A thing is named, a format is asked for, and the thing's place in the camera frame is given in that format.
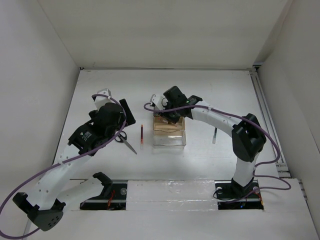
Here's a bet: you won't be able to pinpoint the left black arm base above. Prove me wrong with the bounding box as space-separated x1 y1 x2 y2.
79 172 128 211

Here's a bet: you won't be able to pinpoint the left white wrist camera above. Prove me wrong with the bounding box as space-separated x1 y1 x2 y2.
92 88 112 110

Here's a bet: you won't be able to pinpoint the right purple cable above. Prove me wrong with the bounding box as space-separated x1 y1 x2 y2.
143 101 292 203

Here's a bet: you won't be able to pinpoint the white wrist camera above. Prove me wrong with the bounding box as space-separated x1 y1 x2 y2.
150 94 168 111
92 88 112 110

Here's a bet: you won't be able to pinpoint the black handled scissors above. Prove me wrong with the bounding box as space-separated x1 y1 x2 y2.
115 131 138 155

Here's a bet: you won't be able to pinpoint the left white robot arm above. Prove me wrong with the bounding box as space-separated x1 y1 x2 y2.
12 99 136 232

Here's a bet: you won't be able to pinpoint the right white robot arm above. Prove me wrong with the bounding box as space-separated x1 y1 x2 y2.
161 86 266 200

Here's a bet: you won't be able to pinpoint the green pen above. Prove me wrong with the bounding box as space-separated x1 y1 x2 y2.
212 127 218 144

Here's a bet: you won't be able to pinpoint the aluminium rail right side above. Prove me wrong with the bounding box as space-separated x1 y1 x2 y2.
248 65 308 201

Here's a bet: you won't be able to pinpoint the red pen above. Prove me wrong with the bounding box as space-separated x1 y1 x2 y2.
156 116 175 125
140 124 144 150

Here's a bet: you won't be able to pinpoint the grey smoked plastic tray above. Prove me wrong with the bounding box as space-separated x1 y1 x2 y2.
153 109 161 117

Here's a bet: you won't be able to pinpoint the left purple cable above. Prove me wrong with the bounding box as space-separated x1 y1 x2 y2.
0 93 128 238

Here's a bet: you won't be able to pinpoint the purple cable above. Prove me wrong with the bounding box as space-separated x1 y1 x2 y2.
0 93 128 238
143 101 292 203

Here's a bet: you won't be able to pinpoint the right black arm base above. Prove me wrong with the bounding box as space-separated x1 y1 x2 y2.
213 180 264 211

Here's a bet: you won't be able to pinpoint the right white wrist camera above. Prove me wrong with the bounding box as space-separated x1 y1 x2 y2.
150 94 168 111

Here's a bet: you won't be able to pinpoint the clear plastic tray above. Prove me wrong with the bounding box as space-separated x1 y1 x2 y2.
153 130 187 149

